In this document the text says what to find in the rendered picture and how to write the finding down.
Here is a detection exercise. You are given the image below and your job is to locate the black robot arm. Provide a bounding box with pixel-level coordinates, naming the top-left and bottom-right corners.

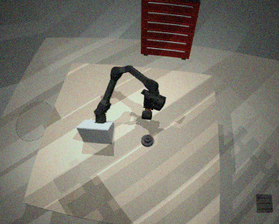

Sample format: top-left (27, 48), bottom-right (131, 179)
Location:
top-left (93, 65), bottom-right (166, 124)

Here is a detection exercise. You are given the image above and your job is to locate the dark grey stepped pedestal with short shaft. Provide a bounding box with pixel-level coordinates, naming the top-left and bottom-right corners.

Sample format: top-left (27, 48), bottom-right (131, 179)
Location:
top-left (141, 135), bottom-right (154, 146)

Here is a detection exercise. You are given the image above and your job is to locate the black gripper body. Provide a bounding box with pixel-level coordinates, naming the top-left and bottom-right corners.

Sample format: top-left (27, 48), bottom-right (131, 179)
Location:
top-left (142, 101), bottom-right (153, 120)

